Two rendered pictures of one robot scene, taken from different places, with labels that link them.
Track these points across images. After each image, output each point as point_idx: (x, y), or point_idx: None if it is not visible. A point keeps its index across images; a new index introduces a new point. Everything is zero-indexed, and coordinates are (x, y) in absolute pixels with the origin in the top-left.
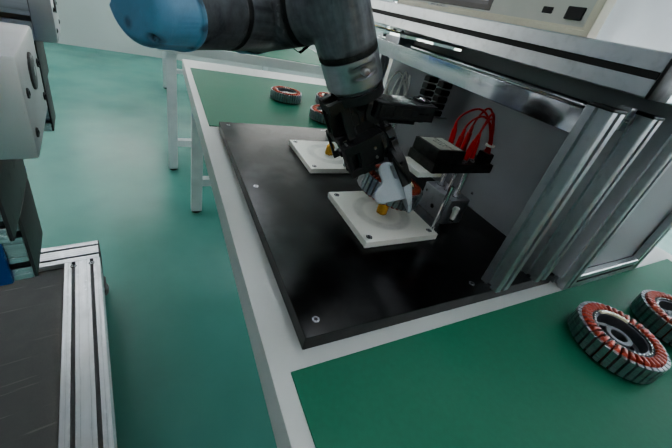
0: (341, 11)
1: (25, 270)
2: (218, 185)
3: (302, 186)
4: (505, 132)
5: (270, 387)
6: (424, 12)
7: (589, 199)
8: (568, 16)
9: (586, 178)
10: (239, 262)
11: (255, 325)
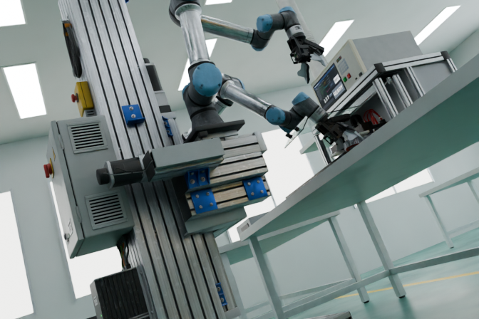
0: (306, 102)
1: (269, 192)
2: (301, 187)
3: None
4: (387, 114)
5: (341, 161)
6: (332, 107)
7: (404, 99)
8: (360, 75)
9: (399, 97)
10: (321, 172)
11: (332, 165)
